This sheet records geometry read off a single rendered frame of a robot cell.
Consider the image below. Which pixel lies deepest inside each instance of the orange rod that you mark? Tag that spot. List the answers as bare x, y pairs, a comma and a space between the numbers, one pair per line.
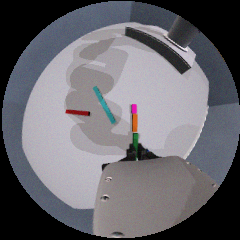
134, 122

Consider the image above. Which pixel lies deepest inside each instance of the turquoise rod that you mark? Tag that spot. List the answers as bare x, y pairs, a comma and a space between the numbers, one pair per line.
104, 105

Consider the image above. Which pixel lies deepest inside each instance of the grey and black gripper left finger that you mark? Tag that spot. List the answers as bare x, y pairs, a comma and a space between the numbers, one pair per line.
130, 155

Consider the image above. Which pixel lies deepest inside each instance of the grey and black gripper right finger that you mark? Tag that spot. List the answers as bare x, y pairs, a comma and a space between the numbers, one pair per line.
142, 154

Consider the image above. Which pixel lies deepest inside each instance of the red rod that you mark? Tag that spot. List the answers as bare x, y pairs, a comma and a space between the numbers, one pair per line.
87, 113

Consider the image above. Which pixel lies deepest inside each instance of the magenta block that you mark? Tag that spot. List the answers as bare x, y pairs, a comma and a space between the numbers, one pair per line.
134, 108

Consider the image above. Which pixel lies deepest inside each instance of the green rod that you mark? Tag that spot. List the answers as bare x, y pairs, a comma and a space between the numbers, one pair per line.
135, 142

